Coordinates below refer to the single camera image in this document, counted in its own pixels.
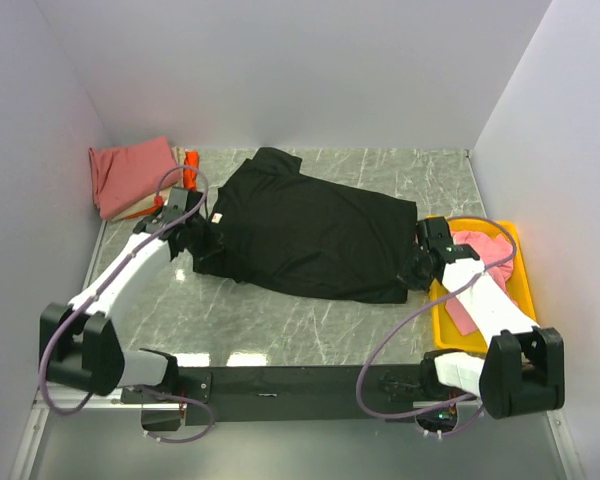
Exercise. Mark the black t-shirt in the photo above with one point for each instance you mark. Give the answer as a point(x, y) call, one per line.
point(279, 229)

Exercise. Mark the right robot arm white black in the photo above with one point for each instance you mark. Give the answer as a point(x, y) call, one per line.
point(522, 370)

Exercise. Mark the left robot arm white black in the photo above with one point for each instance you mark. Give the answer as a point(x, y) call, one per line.
point(78, 342)

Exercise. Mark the folded beige t-shirt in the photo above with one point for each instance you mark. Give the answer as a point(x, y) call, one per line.
point(146, 205)

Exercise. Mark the crumpled pink t-shirt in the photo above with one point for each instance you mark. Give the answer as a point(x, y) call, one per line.
point(490, 249)

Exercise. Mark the folded pink t-shirt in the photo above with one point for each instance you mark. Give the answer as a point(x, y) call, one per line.
point(123, 175)

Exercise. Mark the yellow plastic bin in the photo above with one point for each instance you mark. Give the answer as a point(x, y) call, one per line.
point(445, 333)

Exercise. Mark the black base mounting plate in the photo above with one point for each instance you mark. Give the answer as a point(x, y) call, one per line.
point(304, 393)

